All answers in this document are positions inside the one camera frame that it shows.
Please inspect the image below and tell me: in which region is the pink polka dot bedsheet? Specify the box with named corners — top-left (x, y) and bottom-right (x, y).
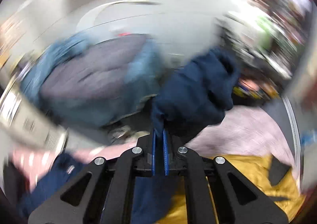
top-left (9, 106), bottom-right (295, 189)

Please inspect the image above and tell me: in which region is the navy blue padded jacket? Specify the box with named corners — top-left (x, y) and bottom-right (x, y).
top-left (17, 48), bottom-right (239, 223)

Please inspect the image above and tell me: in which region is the golden yellow pillow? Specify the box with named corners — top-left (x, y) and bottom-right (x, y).
top-left (158, 150), bottom-right (305, 223)

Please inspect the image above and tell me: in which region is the white floor lamp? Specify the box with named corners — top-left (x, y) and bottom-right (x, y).
top-left (76, 0), bottom-right (161, 32)

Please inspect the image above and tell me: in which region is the white medical machine with screen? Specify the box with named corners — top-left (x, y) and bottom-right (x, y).
top-left (1, 80), bottom-right (68, 154)

